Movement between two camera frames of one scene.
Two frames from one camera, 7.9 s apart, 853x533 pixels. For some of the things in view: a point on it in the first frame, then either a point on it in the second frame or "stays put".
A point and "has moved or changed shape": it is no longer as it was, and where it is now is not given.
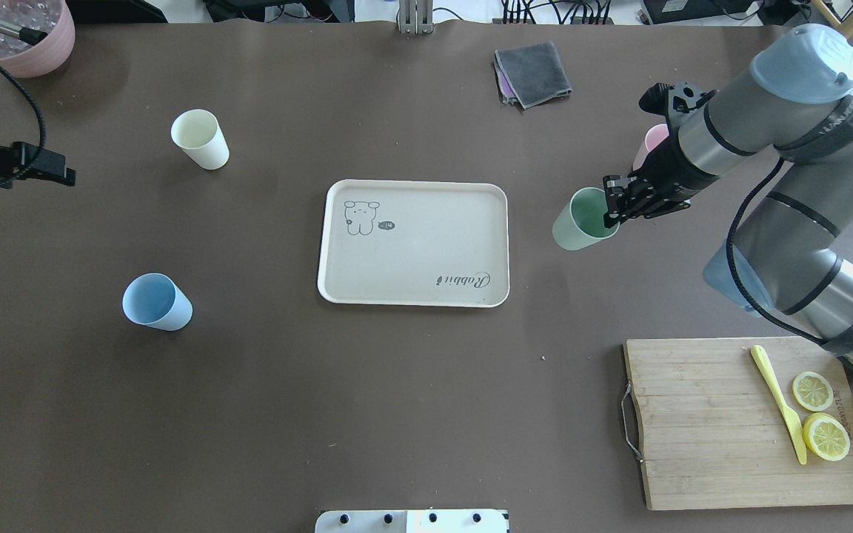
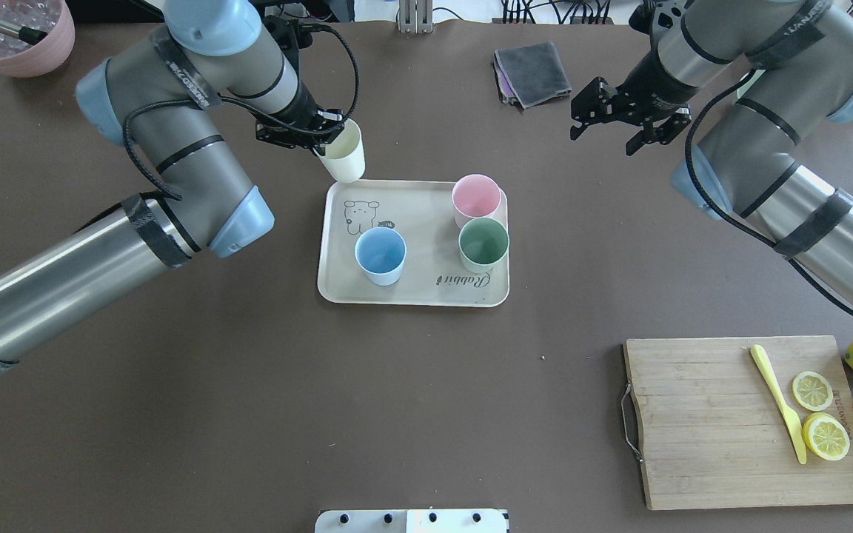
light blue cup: [158, 300] → [380, 252]
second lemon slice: [825, 436] stays put
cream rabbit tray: [420, 243] stays put
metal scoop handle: [26, 35] stays put
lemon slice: [812, 391] stays put
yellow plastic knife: [763, 360] stays put
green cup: [581, 223] → [483, 243]
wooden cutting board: [717, 435] stays put
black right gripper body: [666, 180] → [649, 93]
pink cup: [654, 137] has moved or changed shape
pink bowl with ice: [18, 58] stays put
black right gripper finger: [616, 190] → [591, 104]
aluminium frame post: [416, 17] stays put
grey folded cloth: [530, 75] stays put
